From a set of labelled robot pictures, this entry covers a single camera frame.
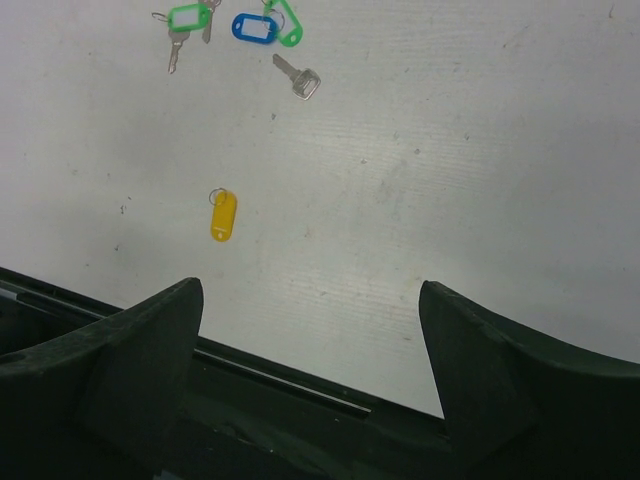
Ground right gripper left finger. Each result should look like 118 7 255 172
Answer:
1 278 204 479

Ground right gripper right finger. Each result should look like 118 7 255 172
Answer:
419 281 639 479

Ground silver key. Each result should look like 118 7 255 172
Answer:
272 54 321 101
168 30 190 74
199 0 222 44

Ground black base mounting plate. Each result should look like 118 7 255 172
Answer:
1 270 455 479

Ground green key tag left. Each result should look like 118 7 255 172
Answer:
151 3 208 32

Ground green key tag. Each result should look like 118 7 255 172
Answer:
263 0 304 48
151 3 208 32

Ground blue key tag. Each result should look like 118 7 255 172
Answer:
231 13 279 45

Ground green key tag right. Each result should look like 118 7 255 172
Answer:
263 0 304 48

